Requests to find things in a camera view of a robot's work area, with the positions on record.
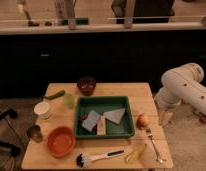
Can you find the yellow banana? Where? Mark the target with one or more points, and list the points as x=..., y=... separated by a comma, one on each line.
x=135, y=154

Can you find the silver fork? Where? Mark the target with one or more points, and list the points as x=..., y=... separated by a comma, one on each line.
x=159, y=158

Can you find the grey cloth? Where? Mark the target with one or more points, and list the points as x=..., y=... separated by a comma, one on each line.
x=115, y=116

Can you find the metal cup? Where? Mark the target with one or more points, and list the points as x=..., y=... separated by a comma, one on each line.
x=34, y=133

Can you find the blue sponge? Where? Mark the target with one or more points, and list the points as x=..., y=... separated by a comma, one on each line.
x=91, y=121

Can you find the green cucumber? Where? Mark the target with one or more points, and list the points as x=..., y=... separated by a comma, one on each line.
x=56, y=95

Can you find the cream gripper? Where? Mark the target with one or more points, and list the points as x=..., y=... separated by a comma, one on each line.
x=164, y=117

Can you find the light green cup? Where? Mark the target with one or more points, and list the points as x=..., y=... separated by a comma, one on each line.
x=69, y=100

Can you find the white black dish brush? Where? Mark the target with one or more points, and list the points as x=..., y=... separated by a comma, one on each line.
x=83, y=160

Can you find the green plastic tray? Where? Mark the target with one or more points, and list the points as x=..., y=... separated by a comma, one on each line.
x=102, y=104

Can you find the white paper cup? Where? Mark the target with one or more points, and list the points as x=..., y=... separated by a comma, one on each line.
x=42, y=110

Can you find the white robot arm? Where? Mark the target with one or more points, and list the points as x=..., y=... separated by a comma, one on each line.
x=180, y=84

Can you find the beige wooden block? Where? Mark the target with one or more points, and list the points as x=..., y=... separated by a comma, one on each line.
x=101, y=126

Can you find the orange bowl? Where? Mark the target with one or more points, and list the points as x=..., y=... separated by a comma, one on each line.
x=60, y=141

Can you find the dark purple bowl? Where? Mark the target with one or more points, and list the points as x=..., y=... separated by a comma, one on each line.
x=86, y=85

